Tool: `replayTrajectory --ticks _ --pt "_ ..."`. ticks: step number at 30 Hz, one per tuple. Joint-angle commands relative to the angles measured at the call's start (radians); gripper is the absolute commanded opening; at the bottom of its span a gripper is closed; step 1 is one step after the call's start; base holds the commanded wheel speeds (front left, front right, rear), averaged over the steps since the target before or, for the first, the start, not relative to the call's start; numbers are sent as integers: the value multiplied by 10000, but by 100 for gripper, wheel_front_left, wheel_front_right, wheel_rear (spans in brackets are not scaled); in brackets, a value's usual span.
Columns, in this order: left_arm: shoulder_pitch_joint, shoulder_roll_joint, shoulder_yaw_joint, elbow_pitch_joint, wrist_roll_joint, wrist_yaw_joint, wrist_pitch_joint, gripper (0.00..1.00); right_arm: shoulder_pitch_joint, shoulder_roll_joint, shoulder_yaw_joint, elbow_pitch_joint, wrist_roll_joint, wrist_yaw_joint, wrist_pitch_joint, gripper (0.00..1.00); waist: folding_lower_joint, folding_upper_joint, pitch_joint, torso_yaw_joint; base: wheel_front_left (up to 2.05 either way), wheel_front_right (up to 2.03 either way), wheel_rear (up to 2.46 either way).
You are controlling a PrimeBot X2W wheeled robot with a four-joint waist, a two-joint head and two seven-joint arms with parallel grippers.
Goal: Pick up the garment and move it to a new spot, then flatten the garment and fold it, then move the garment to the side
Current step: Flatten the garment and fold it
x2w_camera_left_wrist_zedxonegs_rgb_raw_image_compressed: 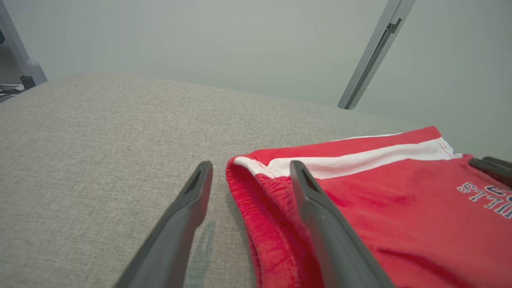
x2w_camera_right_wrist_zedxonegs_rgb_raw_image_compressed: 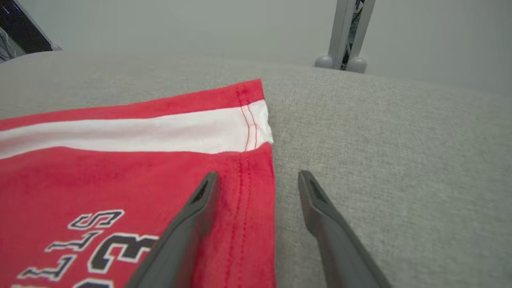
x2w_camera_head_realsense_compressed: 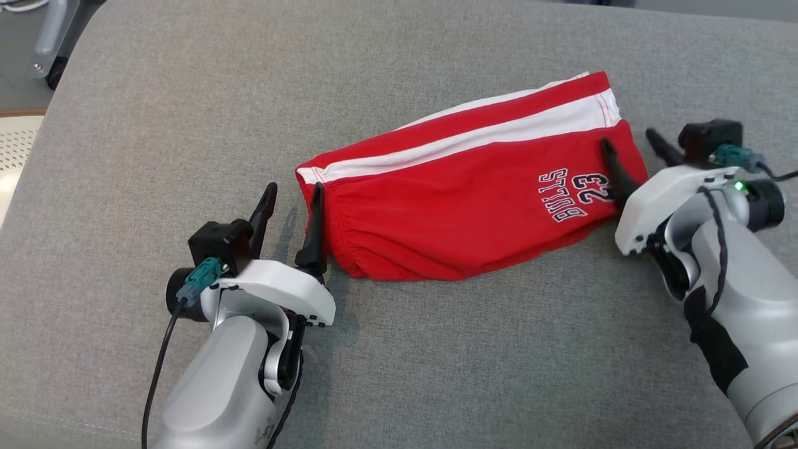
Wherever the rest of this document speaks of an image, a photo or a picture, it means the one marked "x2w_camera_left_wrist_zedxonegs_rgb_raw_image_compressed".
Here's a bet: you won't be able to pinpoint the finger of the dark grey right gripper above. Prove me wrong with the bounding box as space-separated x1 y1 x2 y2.
482 156 512 172
468 157 512 188

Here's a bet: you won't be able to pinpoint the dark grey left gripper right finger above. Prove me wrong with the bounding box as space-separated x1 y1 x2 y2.
290 160 396 288

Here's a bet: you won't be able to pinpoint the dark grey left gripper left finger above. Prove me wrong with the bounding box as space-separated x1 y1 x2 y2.
114 161 214 288

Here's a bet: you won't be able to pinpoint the red shorts with white stripe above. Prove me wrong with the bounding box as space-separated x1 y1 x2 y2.
225 126 512 288

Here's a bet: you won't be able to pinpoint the grey metal frame post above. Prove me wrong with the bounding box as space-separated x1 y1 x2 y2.
337 0 416 110

